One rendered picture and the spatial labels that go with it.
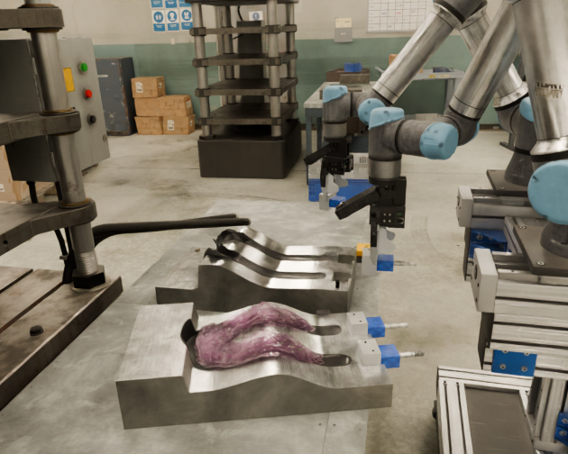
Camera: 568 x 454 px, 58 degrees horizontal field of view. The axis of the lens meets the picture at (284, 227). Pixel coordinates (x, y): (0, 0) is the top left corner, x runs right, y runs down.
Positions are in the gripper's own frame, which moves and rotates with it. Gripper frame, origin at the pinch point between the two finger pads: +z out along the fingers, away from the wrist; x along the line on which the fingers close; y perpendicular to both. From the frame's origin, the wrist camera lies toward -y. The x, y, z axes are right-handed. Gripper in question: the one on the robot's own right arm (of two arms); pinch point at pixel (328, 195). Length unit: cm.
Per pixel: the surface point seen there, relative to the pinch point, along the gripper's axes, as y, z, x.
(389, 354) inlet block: 46, 8, -63
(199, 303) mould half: -7, 13, -60
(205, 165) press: -277, 81, 256
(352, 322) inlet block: 35, 7, -58
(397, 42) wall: -188, -27, 576
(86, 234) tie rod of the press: -44, 0, -62
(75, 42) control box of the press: -66, -50, -39
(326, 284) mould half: 23, 6, -46
